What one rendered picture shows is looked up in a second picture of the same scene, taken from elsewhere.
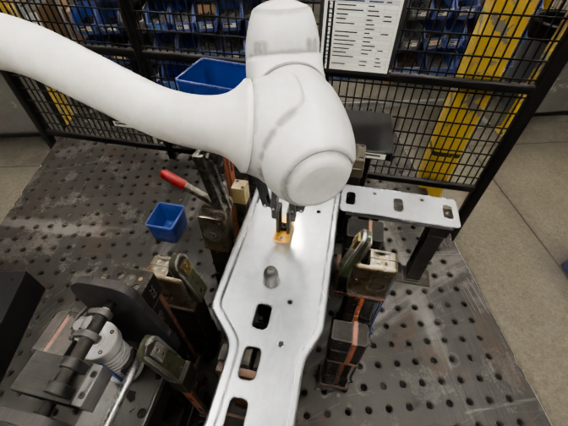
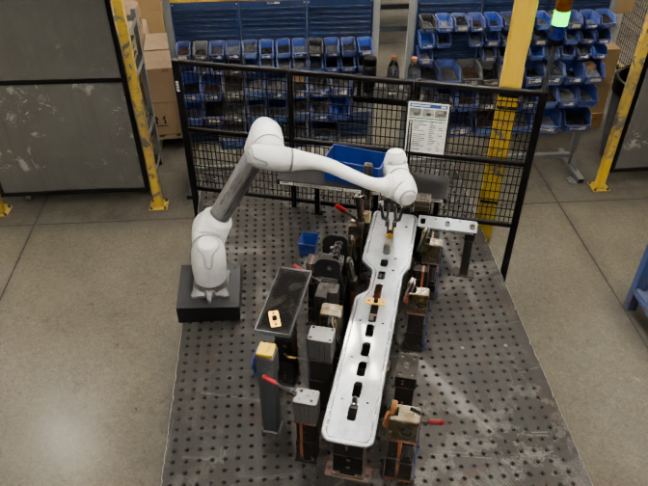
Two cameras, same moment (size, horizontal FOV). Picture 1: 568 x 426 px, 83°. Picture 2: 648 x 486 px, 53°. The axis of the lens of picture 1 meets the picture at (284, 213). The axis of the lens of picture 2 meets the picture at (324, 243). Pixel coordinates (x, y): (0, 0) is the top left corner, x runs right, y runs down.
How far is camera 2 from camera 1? 2.42 m
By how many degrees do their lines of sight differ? 9
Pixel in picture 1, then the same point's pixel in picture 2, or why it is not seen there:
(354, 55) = (424, 145)
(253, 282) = (378, 253)
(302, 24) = (402, 157)
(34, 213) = not seen: hidden behind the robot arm
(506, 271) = (573, 309)
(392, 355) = (447, 306)
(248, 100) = (391, 179)
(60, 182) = not seen: hidden behind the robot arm
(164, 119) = (370, 183)
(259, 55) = (390, 165)
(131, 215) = (278, 242)
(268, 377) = (389, 279)
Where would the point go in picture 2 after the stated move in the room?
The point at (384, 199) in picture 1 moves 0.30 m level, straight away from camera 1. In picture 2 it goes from (440, 221) to (456, 190)
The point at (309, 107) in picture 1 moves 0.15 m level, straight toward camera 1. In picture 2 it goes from (405, 181) to (406, 202)
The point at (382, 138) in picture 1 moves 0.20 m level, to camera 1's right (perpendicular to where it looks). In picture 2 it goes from (442, 190) to (480, 190)
